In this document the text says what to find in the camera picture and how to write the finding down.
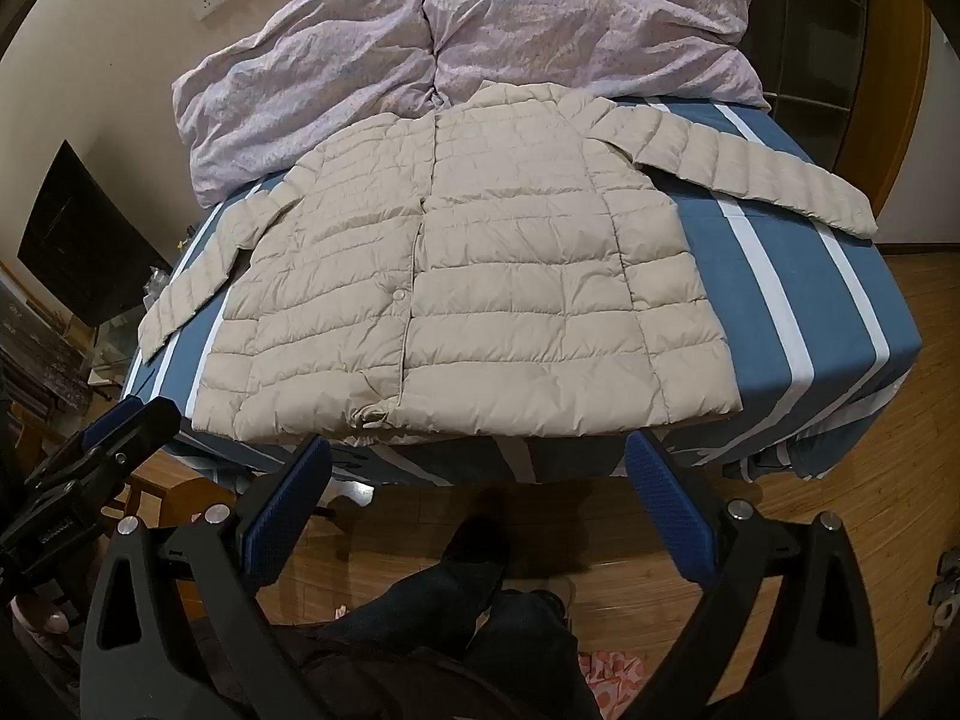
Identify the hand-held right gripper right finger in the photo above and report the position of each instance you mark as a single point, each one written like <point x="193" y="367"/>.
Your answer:
<point x="667" y="510"/>

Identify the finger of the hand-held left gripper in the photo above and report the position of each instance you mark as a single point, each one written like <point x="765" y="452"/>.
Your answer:
<point x="112" y="424"/>

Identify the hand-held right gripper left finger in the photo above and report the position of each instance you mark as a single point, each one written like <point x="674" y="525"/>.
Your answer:
<point x="289" y="514"/>

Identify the beige puffer jacket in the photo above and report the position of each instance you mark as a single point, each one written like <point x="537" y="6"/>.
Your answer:
<point x="465" y="277"/>

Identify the person's left hand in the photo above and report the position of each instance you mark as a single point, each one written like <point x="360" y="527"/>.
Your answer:
<point x="46" y="619"/>

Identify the television cabinet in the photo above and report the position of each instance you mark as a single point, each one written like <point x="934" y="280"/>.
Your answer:
<point x="52" y="360"/>

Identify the pink floral slipper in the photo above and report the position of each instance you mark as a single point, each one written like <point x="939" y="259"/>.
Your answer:
<point x="611" y="679"/>

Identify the black television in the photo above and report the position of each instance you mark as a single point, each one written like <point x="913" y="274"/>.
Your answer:
<point x="90" y="240"/>

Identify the person's left leg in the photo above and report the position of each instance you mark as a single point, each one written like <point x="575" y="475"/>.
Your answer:
<point x="465" y="577"/>

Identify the person's leg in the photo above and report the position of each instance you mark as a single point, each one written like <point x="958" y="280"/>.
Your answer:
<point x="465" y="577"/>
<point x="525" y="660"/>

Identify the person's right leg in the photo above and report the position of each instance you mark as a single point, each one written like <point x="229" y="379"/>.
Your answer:
<point x="525" y="660"/>

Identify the bed with blue striped sheet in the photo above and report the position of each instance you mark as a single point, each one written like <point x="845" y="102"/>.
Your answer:
<point x="765" y="300"/>

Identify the lilac floral duvet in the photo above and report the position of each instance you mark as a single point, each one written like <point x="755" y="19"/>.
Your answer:
<point x="420" y="45"/>

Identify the white wall socket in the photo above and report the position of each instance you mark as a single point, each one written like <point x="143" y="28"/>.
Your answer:
<point x="202" y="1"/>

